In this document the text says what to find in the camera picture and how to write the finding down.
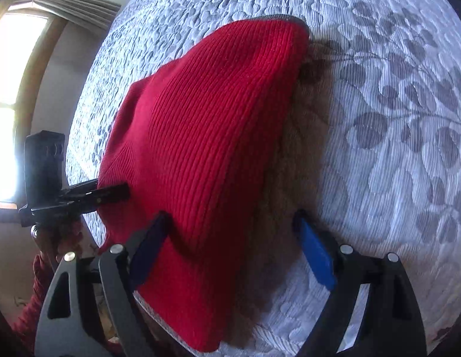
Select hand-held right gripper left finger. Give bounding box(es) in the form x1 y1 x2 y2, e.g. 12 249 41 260
34 211 172 357

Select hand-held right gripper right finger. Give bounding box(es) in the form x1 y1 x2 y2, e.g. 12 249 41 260
292 210 428 357

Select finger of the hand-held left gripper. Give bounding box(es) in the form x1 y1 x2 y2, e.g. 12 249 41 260
59 178 100 197
70 184 131 209

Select red knit sweater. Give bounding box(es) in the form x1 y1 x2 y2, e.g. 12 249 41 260
96 14 311 354

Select person's left forearm red sleeve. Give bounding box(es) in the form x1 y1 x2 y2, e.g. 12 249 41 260
10 253 54 345

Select person's left hand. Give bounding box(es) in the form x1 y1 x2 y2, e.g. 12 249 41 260
30 216 87 265

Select bright window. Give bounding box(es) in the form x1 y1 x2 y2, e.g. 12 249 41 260
0 3 53 209

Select white grey leaf-pattern bedspread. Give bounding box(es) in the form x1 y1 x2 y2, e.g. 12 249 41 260
64 0 461 357

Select beige pleated curtain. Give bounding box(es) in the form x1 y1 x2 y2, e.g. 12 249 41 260
25 0 122 31

